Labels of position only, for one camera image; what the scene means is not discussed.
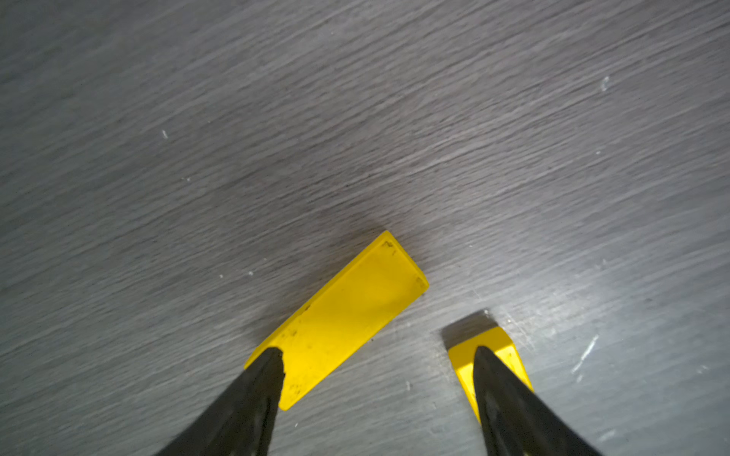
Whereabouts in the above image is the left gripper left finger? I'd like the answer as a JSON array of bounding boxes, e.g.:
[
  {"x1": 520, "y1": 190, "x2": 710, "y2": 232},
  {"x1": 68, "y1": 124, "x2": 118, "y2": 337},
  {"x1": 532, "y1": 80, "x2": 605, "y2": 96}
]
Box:
[{"x1": 159, "y1": 348, "x2": 285, "y2": 456}]

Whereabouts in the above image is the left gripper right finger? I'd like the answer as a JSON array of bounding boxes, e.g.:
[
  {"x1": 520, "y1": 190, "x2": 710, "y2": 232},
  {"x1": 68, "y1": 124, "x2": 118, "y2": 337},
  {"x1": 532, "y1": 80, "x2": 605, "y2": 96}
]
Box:
[{"x1": 473, "y1": 346, "x2": 600, "y2": 456}]

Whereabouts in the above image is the yellow block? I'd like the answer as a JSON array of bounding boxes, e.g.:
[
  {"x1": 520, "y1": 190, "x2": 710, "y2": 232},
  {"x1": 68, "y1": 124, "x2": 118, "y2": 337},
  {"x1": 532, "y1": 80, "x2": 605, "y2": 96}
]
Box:
[
  {"x1": 447, "y1": 326, "x2": 535, "y2": 424},
  {"x1": 246, "y1": 231, "x2": 430, "y2": 412}
]

